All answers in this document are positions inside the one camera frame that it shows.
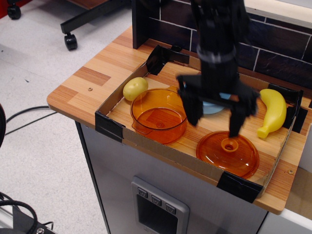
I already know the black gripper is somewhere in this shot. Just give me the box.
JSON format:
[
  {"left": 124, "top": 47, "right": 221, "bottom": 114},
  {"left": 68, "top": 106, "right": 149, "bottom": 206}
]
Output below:
[{"left": 175, "top": 57, "right": 261, "bottom": 138}]

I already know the orange transparent pot lid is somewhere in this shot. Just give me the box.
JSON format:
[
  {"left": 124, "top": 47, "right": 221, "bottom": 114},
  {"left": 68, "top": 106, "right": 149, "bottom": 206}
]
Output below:
[{"left": 196, "top": 131, "right": 259, "bottom": 179}]

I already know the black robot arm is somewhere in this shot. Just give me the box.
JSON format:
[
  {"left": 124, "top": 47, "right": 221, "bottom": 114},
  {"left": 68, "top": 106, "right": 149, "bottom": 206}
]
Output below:
[{"left": 177, "top": 0, "right": 259, "bottom": 138}]

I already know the orange transparent plastic pot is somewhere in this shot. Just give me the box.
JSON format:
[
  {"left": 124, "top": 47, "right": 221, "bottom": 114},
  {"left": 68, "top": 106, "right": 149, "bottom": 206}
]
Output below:
[{"left": 130, "top": 86, "right": 187, "bottom": 145}]

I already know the light blue plastic bowl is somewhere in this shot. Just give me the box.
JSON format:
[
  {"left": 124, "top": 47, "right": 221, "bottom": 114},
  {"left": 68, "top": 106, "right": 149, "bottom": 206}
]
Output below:
[{"left": 182, "top": 82, "right": 239, "bottom": 116}]

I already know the yellow toy banana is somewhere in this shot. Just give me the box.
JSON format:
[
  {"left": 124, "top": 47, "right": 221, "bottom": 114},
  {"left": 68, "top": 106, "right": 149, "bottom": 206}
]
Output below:
[{"left": 257, "top": 89, "right": 287, "bottom": 138}]

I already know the cardboard fence with black tape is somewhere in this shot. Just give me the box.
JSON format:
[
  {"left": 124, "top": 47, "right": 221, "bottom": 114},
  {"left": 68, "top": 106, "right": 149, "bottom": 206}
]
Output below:
[{"left": 90, "top": 41, "right": 312, "bottom": 212}]

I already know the dark brick backsplash panel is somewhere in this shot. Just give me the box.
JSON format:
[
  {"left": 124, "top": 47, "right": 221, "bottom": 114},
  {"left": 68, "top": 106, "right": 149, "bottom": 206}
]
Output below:
[{"left": 132, "top": 0, "right": 312, "bottom": 89}]

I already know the yellow toy potato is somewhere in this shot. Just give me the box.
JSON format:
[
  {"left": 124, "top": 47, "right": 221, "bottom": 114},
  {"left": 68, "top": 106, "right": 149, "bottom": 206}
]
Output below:
[{"left": 123, "top": 77, "right": 148, "bottom": 101}]

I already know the grey toy dishwasher cabinet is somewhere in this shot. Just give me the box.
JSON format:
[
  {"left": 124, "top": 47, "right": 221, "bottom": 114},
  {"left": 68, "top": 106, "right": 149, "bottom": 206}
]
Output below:
[{"left": 75, "top": 121, "right": 312, "bottom": 234}]

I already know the black wheeled cart frame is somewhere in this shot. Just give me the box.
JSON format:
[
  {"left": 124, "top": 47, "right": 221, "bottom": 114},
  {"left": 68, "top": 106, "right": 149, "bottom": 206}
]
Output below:
[{"left": 0, "top": 0, "right": 132, "bottom": 51}]

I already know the black floor cable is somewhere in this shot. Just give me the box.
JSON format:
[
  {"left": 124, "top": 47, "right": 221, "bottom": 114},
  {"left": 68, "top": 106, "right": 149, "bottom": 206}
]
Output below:
[{"left": 4, "top": 105, "right": 57, "bottom": 136}]

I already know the black equipment with cables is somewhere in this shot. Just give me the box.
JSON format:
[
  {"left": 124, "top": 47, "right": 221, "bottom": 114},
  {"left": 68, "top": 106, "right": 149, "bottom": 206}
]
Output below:
[{"left": 0, "top": 193, "right": 55, "bottom": 234}]

